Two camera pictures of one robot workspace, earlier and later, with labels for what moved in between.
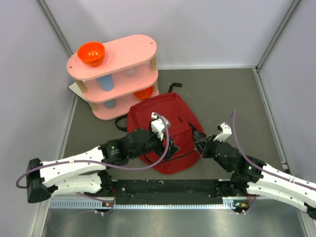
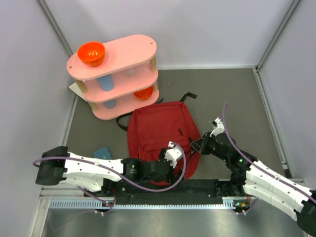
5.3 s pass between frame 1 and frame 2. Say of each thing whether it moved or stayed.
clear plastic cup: stayed
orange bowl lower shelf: stayed
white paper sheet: stayed
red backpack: moved
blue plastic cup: stayed
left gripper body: moved
